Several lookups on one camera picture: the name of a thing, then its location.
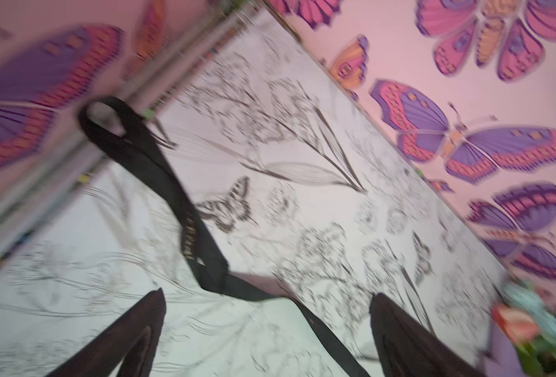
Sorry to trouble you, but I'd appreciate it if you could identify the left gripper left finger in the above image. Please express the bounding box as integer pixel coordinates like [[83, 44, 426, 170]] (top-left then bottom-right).
[[49, 288, 166, 377]]

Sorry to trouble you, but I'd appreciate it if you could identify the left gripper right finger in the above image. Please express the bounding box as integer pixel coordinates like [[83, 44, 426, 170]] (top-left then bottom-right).
[[369, 293, 481, 377]]

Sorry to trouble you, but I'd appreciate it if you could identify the pink purple wrapping paper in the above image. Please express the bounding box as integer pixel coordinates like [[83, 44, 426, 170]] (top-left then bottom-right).
[[481, 322, 527, 377]]

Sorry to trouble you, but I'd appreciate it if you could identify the black ribbon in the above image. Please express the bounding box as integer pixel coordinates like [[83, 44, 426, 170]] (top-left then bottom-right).
[[77, 96, 367, 376]]

